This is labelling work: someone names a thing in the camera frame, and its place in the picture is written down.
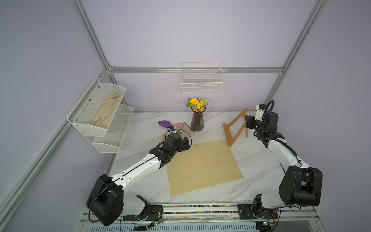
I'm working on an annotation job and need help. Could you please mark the wooden easel frame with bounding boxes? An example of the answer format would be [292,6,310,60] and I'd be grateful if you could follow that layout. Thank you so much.
[223,108,249,148]

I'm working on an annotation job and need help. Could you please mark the light plywood board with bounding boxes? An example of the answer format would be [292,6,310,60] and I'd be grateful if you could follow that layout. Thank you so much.
[166,139,243,196]

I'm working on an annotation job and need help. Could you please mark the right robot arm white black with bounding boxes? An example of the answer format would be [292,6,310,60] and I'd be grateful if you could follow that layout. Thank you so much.
[245,100,323,219]

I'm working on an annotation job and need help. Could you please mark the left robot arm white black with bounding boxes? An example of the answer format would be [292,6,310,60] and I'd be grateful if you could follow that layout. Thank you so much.
[86,132,193,226]

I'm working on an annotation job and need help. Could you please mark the cream work glove on table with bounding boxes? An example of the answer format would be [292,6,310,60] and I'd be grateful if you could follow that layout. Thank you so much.
[161,127,195,141]

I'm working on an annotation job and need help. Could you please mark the dark glass vase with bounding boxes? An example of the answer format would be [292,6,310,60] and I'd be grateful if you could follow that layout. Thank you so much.
[191,109,204,132]

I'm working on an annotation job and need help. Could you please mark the yellow flower bouquet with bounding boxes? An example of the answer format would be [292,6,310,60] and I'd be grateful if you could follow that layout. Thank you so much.
[186,98,210,113]

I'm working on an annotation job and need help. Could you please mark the cream glove in shelf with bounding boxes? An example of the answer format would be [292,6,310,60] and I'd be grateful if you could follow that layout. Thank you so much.
[90,93,124,129]

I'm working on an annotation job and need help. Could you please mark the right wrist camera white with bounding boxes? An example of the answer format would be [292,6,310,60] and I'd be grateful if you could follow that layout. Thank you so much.
[255,104,267,122]

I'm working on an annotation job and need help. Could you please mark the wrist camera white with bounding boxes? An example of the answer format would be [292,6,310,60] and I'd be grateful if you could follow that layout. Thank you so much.
[167,125,175,132]
[255,104,267,122]

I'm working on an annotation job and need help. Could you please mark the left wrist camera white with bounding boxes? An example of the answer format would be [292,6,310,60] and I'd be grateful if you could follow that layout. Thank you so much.
[167,125,175,132]

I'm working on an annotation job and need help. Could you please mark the purple trowel pink handle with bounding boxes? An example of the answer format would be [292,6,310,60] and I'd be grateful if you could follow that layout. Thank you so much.
[158,120,184,128]

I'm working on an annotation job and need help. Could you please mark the white wire wall basket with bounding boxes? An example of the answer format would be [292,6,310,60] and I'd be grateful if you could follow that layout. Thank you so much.
[180,62,224,94]

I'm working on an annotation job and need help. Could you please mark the white perforated wall shelf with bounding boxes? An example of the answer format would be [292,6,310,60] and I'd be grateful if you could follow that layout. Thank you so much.
[67,79,134,153]

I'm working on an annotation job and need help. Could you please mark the metal base rail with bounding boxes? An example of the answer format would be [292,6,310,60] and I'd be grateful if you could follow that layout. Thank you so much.
[77,203,326,232]

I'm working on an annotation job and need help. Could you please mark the aluminium frame profiles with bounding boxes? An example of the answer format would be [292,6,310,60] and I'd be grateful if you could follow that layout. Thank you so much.
[1,1,327,230]

